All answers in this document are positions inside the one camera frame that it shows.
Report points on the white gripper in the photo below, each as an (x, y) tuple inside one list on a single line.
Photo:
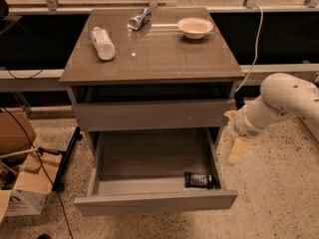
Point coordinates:
[(243, 125)]

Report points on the open cardboard box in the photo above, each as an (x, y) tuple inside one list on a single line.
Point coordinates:
[(33, 172)]

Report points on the black stand leg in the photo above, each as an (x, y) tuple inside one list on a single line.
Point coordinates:
[(58, 183)]

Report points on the white paper bowl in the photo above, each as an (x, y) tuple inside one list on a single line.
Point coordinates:
[(194, 28)]

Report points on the crushed blue silver can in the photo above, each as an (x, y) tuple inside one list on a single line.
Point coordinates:
[(140, 19)]

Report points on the dark rxbar blueberry bar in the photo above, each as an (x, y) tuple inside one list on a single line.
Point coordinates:
[(198, 180)]

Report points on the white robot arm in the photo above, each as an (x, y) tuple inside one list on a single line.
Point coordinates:
[(282, 96)]

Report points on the grey drawer cabinet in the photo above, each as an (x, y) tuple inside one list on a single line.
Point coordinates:
[(154, 64)]

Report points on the closed grey top drawer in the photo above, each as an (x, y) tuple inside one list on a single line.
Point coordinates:
[(151, 115)]

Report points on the open grey middle drawer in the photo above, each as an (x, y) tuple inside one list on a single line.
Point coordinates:
[(142, 171)]

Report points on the clear plastic water bottle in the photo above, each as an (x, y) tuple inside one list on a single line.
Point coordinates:
[(103, 44)]

